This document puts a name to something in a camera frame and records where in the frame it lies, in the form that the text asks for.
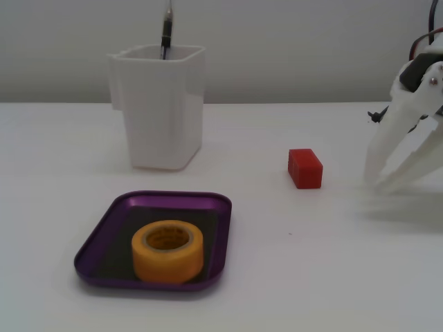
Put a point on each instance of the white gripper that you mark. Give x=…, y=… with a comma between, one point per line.
x=404, y=114

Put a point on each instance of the red cube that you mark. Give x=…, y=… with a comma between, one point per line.
x=308, y=171

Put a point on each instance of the white plastic pen holder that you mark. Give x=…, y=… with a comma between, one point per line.
x=159, y=114

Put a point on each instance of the black pen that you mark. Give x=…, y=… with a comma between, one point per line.
x=167, y=31

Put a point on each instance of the yellow masking tape roll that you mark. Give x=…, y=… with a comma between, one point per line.
x=166, y=264

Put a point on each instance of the purple metal tray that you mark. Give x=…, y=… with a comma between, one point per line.
x=104, y=249

